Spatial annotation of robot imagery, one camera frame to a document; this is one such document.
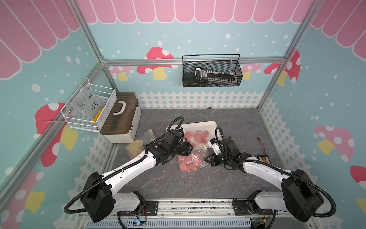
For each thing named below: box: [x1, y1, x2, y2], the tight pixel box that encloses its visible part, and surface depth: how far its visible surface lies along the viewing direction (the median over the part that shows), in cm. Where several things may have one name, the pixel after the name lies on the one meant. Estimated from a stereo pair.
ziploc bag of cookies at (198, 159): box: [177, 141, 210, 173], surface depth 88 cm
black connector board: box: [256, 154, 272, 165], surface depth 93 cm
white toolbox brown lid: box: [99, 92, 142, 144], surface depth 97 cm
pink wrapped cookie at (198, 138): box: [195, 134, 202, 143], surface depth 102 cm
